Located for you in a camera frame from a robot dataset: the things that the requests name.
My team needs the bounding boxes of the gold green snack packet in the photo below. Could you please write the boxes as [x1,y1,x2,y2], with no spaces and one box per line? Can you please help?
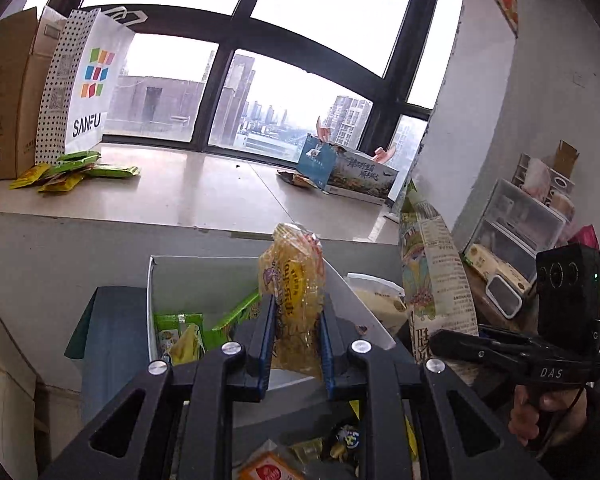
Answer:
[169,324,204,365]

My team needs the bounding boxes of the green white snack bar packet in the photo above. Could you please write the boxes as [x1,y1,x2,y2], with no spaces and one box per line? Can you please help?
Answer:
[154,290,261,364]

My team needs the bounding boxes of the clear bag yellow biscuits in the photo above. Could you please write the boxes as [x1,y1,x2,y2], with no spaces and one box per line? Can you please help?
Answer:
[258,223,325,377]

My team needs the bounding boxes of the long white snack packet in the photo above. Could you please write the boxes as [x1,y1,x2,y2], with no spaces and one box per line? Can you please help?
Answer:
[399,183,479,364]

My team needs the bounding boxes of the yellow snack pouch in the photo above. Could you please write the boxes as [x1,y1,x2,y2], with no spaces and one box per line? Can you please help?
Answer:
[349,400,418,462]

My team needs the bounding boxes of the person right hand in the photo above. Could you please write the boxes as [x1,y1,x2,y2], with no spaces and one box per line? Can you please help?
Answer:
[508,385,588,446]

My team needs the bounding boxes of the dark wooden side table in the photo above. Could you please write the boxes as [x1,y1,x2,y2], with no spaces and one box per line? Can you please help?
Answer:
[463,262,539,335]

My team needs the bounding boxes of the tissue box beige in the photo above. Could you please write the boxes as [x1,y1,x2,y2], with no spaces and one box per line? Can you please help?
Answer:
[344,273,408,336]

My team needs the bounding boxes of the white small alarm clock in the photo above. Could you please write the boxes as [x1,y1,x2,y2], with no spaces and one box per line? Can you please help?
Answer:
[486,274,522,320]

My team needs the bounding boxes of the white cardboard storage box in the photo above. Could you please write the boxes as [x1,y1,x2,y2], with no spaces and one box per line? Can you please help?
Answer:
[146,256,396,361]

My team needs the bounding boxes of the black yellow snack bag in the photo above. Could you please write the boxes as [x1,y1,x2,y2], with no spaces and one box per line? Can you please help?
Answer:
[322,424,361,468]

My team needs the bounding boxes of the orange cracker packet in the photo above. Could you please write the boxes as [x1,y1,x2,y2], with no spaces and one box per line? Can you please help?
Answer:
[237,452,304,480]

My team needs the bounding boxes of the cream rectangular box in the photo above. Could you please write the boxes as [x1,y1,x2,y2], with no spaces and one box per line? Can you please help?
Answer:
[464,244,531,294]

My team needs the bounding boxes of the pink gift box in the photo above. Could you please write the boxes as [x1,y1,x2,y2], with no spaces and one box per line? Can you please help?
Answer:
[569,224,600,250]

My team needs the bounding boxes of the clear plastic drawer unit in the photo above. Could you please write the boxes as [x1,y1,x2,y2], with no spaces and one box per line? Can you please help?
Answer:
[464,179,566,282]

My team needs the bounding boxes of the printed long tissue carton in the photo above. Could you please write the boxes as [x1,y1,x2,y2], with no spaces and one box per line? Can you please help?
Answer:
[297,134,398,205]

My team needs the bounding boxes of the beige sofa cushion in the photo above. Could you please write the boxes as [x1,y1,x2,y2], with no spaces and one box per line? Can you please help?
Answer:
[0,319,38,479]

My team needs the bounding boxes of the green yellow sachets pile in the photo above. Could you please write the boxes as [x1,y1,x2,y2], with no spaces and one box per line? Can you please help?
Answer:
[8,150,140,194]

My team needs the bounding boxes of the white Sanfu paper bag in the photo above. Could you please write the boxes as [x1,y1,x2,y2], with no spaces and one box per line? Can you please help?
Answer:
[34,6,147,164]

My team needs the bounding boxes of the brown cardboard box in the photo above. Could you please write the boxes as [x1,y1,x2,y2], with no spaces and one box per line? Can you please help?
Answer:
[0,6,67,180]

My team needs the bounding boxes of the black window frame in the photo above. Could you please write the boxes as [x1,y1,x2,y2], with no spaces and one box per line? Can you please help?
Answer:
[47,0,444,166]

